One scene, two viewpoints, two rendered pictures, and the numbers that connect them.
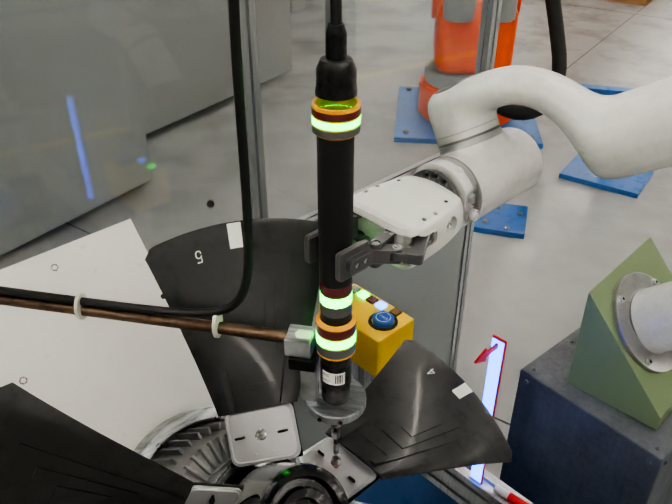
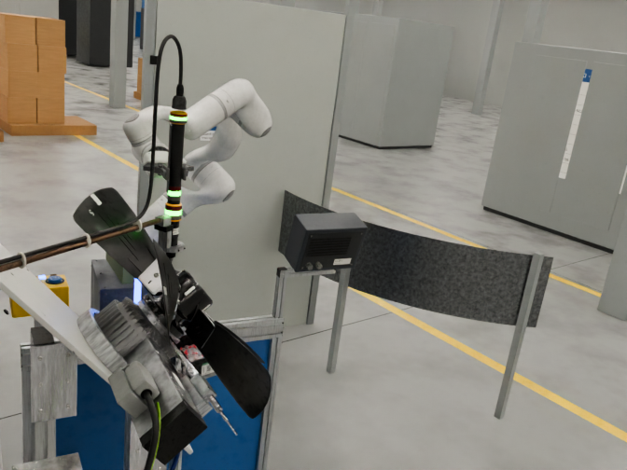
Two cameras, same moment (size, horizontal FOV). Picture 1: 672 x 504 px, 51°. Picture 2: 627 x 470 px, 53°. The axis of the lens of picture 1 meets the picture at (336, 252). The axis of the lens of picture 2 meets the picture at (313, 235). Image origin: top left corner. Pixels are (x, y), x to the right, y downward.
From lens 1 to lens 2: 146 cm
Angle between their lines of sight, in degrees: 69
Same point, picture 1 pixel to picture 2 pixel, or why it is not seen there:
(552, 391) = (122, 289)
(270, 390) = (149, 255)
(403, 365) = not seen: hidden behind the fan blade
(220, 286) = (106, 222)
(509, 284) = not seen: outside the picture
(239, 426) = (146, 277)
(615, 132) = (199, 119)
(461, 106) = (147, 122)
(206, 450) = (127, 307)
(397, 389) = not seen: hidden behind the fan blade
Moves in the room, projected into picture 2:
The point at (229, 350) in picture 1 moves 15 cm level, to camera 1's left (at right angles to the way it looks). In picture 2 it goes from (126, 247) to (90, 266)
